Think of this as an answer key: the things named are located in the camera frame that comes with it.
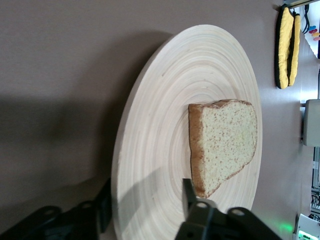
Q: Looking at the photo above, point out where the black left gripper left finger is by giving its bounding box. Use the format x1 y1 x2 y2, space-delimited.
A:
0 177 113 240

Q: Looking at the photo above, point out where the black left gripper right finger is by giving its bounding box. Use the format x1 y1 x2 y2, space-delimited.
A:
174 178 283 240

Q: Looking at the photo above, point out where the slice of bread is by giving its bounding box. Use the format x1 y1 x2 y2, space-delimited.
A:
187 99 258 199

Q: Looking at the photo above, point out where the round wooden plate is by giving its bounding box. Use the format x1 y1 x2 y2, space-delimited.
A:
111 24 263 240

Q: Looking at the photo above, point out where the cream and chrome toaster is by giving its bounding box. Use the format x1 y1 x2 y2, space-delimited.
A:
301 99 320 147

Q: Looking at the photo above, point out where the background equipment rack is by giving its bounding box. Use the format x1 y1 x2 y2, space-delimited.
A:
309 146 320 213

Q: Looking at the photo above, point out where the brown table cover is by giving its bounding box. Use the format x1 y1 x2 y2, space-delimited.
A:
0 0 307 240

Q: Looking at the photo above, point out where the yellow quilted oven mitt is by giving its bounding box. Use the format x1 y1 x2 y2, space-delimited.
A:
287 12 301 87
274 6 295 90

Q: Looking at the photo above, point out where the grey metal bracket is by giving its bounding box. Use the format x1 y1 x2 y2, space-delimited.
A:
281 0 311 7

